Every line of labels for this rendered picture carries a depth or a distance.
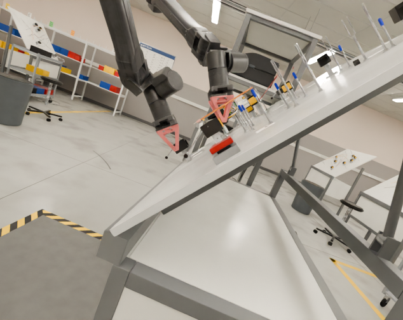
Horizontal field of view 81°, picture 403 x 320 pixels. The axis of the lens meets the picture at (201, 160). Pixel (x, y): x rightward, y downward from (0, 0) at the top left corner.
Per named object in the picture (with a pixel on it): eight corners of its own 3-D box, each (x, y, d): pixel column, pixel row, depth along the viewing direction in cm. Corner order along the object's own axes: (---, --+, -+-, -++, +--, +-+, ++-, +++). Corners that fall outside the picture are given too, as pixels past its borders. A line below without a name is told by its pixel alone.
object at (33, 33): (54, 95, 658) (69, 35, 626) (23, 93, 543) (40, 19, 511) (28, 85, 651) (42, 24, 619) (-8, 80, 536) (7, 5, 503)
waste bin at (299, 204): (313, 219, 466) (328, 191, 453) (291, 209, 470) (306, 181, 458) (307, 211, 510) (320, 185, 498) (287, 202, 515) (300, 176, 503)
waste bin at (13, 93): (-19, 121, 295) (-10, 72, 283) (-17, 112, 328) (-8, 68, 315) (25, 129, 327) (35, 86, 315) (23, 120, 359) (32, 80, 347)
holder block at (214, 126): (206, 138, 73) (199, 127, 73) (221, 129, 73) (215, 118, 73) (207, 138, 69) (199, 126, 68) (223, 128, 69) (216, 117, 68)
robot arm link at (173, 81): (133, 65, 69) (120, 82, 64) (157, 43, 62) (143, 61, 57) (163, 94, 75) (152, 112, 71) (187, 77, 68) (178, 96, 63)
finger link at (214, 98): (232, 122, 74) (229, 92, 74) (237, 120, 67) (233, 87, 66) (211, 124, 74) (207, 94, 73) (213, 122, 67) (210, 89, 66)
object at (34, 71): (27, 103, 467) (40, 48, 446) (1, 93, 461) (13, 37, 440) (55, 103, 563) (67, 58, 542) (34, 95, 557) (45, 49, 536)
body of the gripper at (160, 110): (177, 123, 76) (169, 101, 76) (175, 120, 66) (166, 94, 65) (159, 130, 76) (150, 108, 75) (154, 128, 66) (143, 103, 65)
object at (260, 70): (229, 73, 163) (241, 45, 159) (229, 79, 186) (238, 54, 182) (270, 89, 163) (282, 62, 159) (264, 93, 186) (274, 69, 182)
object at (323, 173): (314, 208, 565) (348, 145, 533) (297, 192, 681) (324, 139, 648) (342, 219, 568) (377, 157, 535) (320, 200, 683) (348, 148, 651)
